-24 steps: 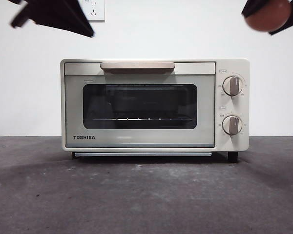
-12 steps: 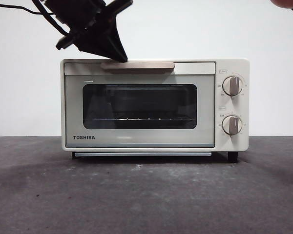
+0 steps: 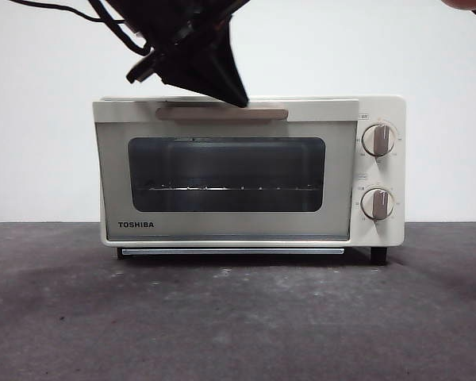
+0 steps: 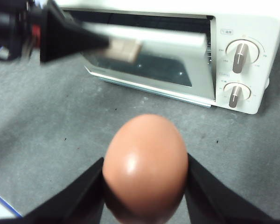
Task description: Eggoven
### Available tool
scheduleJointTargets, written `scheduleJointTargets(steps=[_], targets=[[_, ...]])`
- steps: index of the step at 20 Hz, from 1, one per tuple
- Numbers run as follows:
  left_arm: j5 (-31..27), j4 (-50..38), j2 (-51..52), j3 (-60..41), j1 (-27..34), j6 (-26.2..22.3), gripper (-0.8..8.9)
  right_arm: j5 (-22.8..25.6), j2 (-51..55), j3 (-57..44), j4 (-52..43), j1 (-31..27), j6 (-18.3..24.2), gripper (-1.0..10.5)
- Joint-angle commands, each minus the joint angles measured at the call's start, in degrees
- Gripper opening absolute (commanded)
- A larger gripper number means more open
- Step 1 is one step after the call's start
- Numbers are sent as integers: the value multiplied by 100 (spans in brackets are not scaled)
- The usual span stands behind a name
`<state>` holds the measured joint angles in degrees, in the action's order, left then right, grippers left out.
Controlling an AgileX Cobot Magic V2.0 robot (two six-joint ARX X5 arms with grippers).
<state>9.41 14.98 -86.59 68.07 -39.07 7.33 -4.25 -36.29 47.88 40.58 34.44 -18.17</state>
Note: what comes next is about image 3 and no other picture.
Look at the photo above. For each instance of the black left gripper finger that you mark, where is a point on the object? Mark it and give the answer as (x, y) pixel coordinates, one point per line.
(198, 75)
(230, 67)

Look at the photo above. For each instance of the brown egg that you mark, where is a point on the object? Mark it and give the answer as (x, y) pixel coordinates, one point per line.
(466, 3)

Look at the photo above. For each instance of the glass oven door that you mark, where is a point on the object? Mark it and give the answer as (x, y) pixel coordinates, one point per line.
(113, 178)

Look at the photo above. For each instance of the cream temperature knob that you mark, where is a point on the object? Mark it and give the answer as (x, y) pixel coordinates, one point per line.
(371, 139)

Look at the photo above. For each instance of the silver crumb tray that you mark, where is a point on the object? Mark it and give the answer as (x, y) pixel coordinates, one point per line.
(222, 251)

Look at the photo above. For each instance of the cream Toshiba toaster oven body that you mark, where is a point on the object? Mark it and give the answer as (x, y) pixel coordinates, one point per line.
(396, 178)

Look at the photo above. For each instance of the black oven foot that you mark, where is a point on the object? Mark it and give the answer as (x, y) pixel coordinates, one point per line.
(379, 255)
(120, 254)

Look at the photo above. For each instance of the cream timer knob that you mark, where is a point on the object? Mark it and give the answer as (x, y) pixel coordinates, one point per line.
(369, 204)

